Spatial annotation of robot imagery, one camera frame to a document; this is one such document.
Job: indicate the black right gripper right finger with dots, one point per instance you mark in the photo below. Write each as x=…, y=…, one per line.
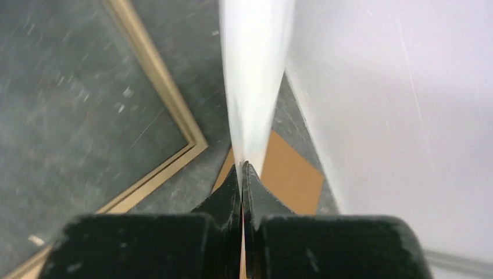
x=282, y=244

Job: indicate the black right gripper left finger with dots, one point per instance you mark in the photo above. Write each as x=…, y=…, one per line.
x=203, y=243

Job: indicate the landscape photo print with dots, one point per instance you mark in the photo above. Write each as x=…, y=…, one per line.
x=255, y=36

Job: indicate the brown backing board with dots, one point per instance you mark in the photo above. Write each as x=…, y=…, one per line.
x=290, y=177

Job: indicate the wooden picture frame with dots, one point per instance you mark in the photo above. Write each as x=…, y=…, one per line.
x=91, y=121

